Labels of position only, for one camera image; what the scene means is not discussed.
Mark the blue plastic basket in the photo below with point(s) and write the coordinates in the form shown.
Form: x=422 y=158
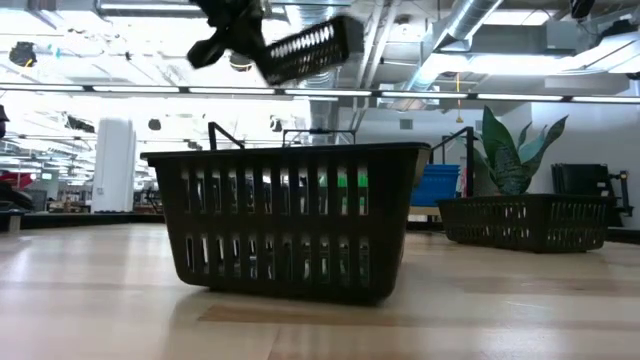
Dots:
x=436 y=168
x=435 y=192

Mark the black plastic basket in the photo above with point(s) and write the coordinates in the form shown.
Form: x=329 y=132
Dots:
x=310 y=47
x=525 y=198
x=300 y=222

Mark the green snake plant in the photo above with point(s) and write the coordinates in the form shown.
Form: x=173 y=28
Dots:
x=507 y=170

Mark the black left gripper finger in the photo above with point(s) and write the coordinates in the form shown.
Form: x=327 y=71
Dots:
x=212 y=50
x=261 y=52

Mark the white pillar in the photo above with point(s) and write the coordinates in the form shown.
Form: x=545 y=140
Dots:
x=114 y=165

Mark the black equipment cart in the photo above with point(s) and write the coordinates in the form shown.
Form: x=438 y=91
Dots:
x=580 y=180

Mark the silver air duct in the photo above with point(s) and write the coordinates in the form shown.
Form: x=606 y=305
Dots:
x=467 y=20

